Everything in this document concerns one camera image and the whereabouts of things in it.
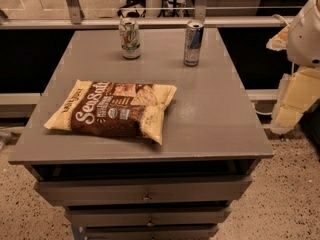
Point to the grey drawer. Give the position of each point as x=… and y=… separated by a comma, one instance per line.
x=143, y=191
x=174, y=232
x=148, y=216

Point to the middle grey drawer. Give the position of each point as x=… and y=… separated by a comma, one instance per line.
x=148, y=216

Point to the blue silver energy drink can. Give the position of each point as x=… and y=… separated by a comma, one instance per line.
x=193, y=41

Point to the bottom grey drawer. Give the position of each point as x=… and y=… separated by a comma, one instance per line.
x=174, y=232

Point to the sea salt chips bag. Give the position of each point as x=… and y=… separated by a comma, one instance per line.
x=109, y=109

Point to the grey drawer cabinet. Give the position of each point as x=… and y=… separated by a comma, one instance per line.
x=144, y=149

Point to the green 7up can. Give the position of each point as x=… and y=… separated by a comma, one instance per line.
x=130, y=40

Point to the metal railing frame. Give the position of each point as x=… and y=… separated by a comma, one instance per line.
x=105, y=14

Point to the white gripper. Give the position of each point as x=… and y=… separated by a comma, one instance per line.
x=306, y=37

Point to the top grey drawer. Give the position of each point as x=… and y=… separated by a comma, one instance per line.
x=143, y=191

